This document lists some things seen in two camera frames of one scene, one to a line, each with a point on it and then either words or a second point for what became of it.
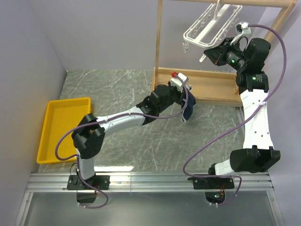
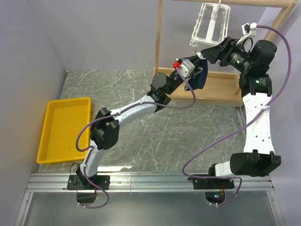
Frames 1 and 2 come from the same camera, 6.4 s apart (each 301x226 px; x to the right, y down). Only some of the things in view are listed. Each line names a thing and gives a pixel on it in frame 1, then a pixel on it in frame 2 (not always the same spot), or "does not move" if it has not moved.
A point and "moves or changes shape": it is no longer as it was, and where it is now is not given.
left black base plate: (100, 182) does not move
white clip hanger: (213, 27) moves or changes shape
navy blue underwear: (191, 101) -> (198, 81)
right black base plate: (212, 182) does not move
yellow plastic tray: (59, 116) does not move
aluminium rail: (57, 182) does not move
